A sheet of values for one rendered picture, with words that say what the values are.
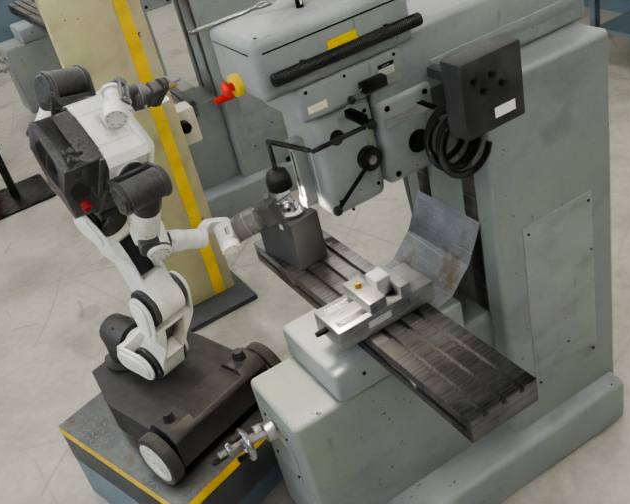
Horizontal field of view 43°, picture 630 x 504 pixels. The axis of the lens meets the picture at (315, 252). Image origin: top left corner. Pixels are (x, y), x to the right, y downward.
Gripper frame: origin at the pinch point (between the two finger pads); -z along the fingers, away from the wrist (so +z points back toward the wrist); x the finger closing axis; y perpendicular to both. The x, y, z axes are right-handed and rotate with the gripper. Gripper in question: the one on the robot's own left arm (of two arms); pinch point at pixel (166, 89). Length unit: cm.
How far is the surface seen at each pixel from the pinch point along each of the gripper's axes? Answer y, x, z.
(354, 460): -141, -24, 19
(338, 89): -62, 71, 24
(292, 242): -72, 0, 0
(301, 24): -49, 83, 35
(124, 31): 65, -42, -47
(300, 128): -60, 54, 26
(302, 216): -68, 7, -4
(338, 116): -66, 64, 22
